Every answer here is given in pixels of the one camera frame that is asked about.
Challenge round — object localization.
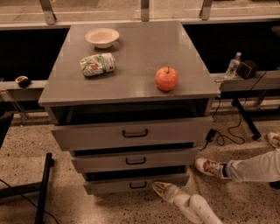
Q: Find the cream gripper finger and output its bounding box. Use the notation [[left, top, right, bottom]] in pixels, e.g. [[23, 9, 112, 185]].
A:
[[152, 181, 174, 198]]

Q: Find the grey bottom drawer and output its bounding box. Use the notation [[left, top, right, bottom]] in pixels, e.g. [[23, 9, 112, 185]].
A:
[[84, 165, 189, 195]]

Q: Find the grey drawer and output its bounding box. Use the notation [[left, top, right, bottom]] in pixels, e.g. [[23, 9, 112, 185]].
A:
[[84, 165, 189, 195], [72, 148, 197, 173], [52, 116, 213, 151]]

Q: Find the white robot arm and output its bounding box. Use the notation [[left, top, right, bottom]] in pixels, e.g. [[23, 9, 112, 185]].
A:
[[152, 181, 223, 224]]

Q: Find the grey middle drawer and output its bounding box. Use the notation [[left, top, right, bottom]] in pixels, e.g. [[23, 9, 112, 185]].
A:
[[72, 148, 197, 173]]

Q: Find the grey top drawer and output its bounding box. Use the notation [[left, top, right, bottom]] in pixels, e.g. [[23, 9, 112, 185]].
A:
[[52, 116, 213, 151]]

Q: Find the grey drawer cabinet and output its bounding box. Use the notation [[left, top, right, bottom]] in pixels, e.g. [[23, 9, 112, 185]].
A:
[[38, 20, 221, 182]]

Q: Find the red white sneaker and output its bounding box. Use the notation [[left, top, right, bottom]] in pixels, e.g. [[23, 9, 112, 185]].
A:
[[267, 132, 280, 149], [194, 157, 229, 179]]

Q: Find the light trouser leg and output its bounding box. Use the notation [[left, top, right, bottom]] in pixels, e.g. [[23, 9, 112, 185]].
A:
[[225, 149, 280, 182]]

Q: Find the red apple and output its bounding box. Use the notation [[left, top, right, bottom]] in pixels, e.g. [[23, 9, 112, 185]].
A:
[[155, 66, 179, 91]]

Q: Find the black metal stand left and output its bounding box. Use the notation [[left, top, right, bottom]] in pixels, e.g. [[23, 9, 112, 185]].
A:
[[0, 152, 54, 224]]

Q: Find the clear plastic water bottle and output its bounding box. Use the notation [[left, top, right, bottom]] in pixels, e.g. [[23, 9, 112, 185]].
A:
[[225, 52, 242, 79]]

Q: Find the crushed green white can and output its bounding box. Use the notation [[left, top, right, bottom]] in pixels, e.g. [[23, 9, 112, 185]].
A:
[[80, 53, 116, 77]]

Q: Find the small black box speaker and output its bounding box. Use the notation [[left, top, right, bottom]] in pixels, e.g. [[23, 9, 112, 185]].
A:
[[237, 60, 259, 80]]

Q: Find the grey bench right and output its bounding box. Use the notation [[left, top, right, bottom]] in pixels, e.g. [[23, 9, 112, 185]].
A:
[[210, 70, 280, 92]]

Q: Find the white bowl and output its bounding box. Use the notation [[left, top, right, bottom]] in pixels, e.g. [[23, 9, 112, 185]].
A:
[[85, 28, 120, 49]]

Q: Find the yellow black tape measure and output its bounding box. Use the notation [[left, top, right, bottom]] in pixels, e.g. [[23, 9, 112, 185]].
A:
[[15, 75, 32, 88]]

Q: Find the black power adapter with cable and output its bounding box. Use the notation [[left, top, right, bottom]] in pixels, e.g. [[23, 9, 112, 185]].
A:
[[198, 72, 267, 151]]

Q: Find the metal window frame rail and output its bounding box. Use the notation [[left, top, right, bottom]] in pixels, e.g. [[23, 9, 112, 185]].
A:
[[0, 0, 280, 28]]

